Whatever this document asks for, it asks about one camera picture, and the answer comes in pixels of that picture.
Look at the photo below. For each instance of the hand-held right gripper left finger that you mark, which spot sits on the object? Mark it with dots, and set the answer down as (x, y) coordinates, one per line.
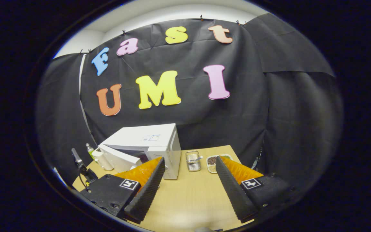
(147, 193)

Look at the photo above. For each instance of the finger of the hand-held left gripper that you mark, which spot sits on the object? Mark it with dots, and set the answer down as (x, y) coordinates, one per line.
(77, 158)

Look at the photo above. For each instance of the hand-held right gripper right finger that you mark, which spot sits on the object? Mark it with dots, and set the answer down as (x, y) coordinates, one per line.
(233, 193)

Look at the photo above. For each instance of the white microwave oven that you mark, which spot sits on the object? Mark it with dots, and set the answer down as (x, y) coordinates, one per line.
(140, 135)

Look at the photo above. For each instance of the clear bottle with green liquid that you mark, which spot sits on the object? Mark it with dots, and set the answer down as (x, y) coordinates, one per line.
(90, 149)

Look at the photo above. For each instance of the white divided tray of beans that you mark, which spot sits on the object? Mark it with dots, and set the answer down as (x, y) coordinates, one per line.
(211, 161)

